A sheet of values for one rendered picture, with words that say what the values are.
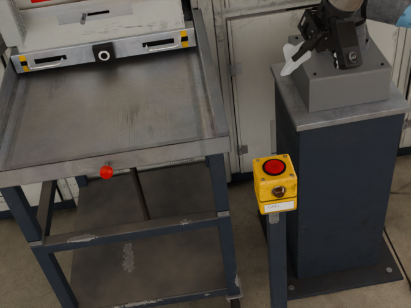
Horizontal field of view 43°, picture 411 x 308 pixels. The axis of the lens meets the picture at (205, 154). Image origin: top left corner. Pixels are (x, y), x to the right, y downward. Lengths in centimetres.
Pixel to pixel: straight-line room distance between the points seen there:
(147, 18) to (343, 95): 59
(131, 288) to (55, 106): 70
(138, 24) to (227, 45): 46
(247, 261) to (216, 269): 25
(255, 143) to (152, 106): 86
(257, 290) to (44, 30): 115
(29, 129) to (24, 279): 92
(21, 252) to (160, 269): 70
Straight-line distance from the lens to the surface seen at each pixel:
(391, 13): 142
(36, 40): 163
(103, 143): 133
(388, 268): 206
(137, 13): 156
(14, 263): 232
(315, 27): 117
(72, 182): 232
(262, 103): 208
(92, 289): 190
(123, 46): 160
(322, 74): 145
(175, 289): 182
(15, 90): 164
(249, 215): 222
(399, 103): 155
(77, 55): 162
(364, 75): 148
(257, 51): 194
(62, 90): 158
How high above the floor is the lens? 167
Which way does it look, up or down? 42 degrees down
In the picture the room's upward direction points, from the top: 8 degrees counter-clockwise
